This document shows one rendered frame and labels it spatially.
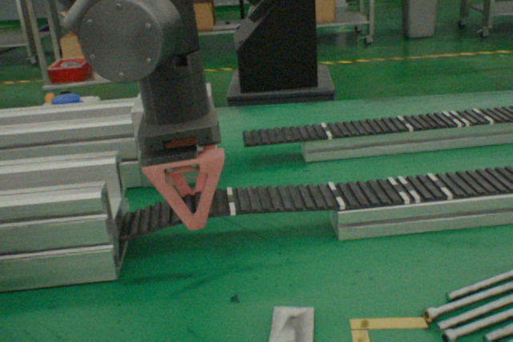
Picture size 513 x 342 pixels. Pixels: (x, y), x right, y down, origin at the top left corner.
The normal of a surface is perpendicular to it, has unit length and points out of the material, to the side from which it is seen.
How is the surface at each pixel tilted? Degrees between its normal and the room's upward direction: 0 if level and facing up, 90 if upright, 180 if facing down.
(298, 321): 0
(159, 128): 3
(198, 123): 3
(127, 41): 89
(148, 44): 89
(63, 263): 90
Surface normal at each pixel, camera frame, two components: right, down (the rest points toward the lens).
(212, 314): -0.07, -0.93
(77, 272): 0.07, 0.36
